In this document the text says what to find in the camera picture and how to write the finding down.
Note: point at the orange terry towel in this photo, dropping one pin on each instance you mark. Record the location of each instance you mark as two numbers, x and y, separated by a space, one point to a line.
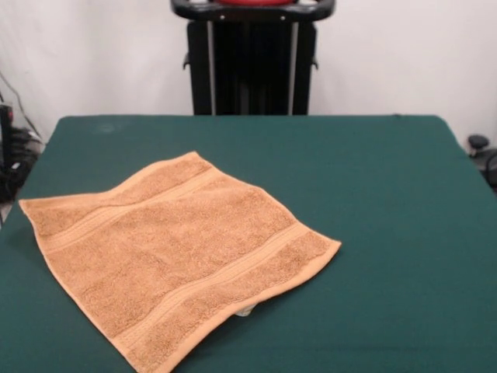
174 241

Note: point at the dark green tablecloth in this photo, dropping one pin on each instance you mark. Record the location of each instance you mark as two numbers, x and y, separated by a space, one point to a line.
388 233

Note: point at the black electronics box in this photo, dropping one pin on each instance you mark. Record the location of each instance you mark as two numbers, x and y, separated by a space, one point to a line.
5 132

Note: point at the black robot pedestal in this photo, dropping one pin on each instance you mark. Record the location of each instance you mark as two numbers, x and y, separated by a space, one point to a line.
252 58

